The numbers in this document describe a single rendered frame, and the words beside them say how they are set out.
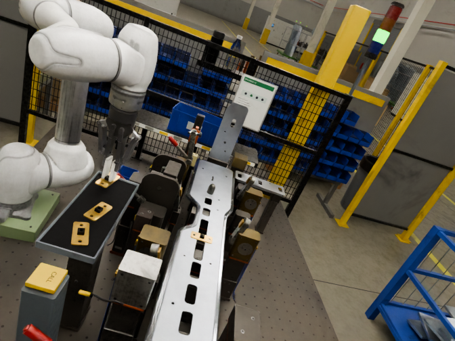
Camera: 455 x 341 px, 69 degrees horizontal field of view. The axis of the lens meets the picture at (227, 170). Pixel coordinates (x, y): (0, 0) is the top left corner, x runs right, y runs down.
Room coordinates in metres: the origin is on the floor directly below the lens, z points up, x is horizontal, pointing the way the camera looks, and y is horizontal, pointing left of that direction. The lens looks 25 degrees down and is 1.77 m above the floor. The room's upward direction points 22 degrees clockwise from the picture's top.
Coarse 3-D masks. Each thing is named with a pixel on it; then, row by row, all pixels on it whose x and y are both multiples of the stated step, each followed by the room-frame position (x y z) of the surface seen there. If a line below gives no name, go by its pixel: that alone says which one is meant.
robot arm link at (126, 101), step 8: (112, 88) 0.81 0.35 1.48; (120, 88) 0.81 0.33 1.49; (112, 96) 0.81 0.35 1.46; (120, 96) 0.81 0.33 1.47; (128, 96) 0.81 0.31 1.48; (136, 96) 0.82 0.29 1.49; (144, 96) 0.86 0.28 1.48; (112, 104) 0.81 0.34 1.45; (120, 104) 0.81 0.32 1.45; (128, 104) 0.81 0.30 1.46; (136, 104) 0.83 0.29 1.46
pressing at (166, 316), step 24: (216, 168) 1.62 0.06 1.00; (192, 192) 1.29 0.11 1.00; (216, 192) 1.38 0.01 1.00; (216, 216) 1.19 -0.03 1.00; (192, 240) 0.98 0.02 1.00; (216, 240) 1.03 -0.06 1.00; (168, 264) 0.82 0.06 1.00; (216, 264) 0.91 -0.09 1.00; (168, 288) 0.73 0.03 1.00; (216, 288) 0.80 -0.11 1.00; (168, 312) 0.65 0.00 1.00; (192, 312) 0.68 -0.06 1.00; (216, 312) 0.72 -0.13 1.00; (168, 336) 0.58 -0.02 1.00; (192, 336) 0.61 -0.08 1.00; (216, 336) 0.64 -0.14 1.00
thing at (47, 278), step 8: (40, 264) 0.51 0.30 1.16; (40, 272) 0.49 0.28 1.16; (48, 272) 0.50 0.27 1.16; (56, 272) 0.50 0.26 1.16; (64, 272) 0.51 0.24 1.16; (32, 280) 0.46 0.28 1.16; (40, 280) 0.47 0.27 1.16; (48, 280) 0.48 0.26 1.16; (56, 280) 0.49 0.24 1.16; (40, 288) 0.46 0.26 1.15; (48, 288) 0.46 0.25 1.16; (56, 288) 0.47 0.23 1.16
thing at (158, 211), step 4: (144, 204) 0.96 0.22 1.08; (148, 204) 0.97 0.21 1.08; (152, 204) 0.98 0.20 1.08; (156, 204) 0.99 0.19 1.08; (148, 208) 0.95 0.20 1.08; (152, 208) 0.96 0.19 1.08; (156, 208) 0.97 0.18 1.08; (160, 208) 0.98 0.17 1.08; (164, 208) 0.98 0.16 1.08; (156, 212) 0.94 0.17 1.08; (160, 212) 0.95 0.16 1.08; (164, 212) 0.96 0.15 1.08; (156, 216) 0.93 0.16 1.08; (160, 216) 0.94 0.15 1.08; (164, 216) 0.94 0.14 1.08; (152, 220) 0.92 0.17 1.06; (156, 220) 0.93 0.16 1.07; (160, 220) 0.93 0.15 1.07; (152, 224) 0.92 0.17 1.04; (156, 224) 0.93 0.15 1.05; (160, 224) 0.93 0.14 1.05; (132, 232) 0.92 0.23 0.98; (128, 244) 0.95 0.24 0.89; (112, 280) 0.94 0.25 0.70
